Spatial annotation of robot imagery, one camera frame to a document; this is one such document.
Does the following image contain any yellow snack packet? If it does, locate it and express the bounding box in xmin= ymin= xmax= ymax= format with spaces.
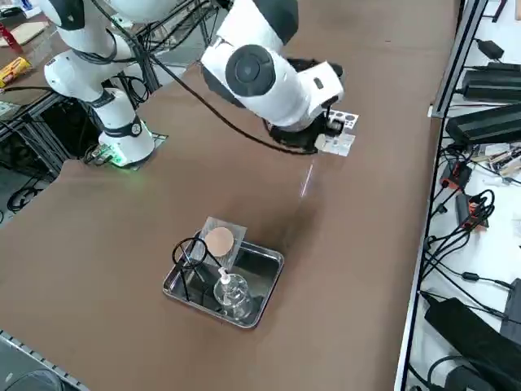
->
xmin=0 ymin=56 xmax=33 ymax=89

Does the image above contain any glass alcohol lamp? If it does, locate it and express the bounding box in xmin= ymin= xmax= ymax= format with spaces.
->
xmin=212 ymin=267 xmax=250 ymax=317

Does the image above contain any small black adapter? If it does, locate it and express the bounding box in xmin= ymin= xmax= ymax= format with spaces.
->
xmin=475 ymin=38 xmax=505 ymax=59

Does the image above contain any slim black power adapter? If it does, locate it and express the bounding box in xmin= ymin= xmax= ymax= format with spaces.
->
xmin=462 ymin=63 xmax=521 ymax=103

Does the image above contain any black ring tripod stand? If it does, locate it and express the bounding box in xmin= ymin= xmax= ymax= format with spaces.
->
xmin=171 ymin=237 xmax=229 ymax=317

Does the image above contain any red black power strip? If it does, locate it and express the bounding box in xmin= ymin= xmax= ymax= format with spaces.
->
xmin=440 ymin=160 xmax=474 ymax=191

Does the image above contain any large black ridged power supply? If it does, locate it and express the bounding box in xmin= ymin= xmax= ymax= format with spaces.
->
xmin=445 ymin=103 xmax=521 ymax=144

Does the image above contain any wooden cutting board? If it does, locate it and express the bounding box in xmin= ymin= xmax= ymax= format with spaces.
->
xmin=0 ymin=22 xmax=49 ymax=48

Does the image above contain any steel tray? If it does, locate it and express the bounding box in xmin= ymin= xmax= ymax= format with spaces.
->
xmin=161 ymin=237 xmax=285 ymax=329

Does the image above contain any white test tube rack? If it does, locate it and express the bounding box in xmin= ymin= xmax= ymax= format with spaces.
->
xmin=315 ymin=108 xmax=360 ymax=158

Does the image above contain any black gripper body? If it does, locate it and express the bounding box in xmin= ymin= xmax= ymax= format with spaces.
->
xmin=268 ymin=113 xmax=331 ymax=156

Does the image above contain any black orange power strip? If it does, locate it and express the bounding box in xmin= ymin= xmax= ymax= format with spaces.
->
xmin=454 ymin=194 xmax=489 ymax=231

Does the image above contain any aluminium side rail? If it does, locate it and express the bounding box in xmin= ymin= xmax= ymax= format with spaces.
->
xmin=0 ymin=329 xmax=91 ymax=391

